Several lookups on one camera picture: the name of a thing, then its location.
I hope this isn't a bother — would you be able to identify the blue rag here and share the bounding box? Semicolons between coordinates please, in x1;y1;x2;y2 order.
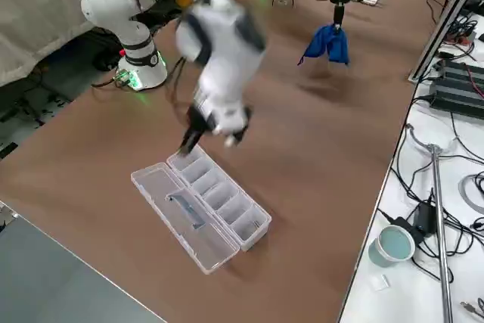
296;23;351;67

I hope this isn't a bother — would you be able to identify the black power adapter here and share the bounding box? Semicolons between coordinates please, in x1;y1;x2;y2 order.
413;200;436;236

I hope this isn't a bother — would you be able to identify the small white card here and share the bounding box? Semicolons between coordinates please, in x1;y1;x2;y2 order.
371;273;391;292

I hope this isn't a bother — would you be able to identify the grey tape ring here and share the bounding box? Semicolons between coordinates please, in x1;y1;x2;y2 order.
457;174;484;215

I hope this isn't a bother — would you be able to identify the aluminium frame post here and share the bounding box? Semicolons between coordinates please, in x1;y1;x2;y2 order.
408;0;484;84

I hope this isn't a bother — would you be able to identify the clear plastic compartment box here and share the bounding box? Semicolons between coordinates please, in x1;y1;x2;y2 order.
130;144;273;275

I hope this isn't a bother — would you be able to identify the long metal rod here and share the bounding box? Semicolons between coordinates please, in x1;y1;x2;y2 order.
427;142;454;323

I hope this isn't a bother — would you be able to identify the black power supply unit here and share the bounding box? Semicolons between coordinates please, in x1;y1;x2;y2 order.
430;73;484;120
437;58;484;86

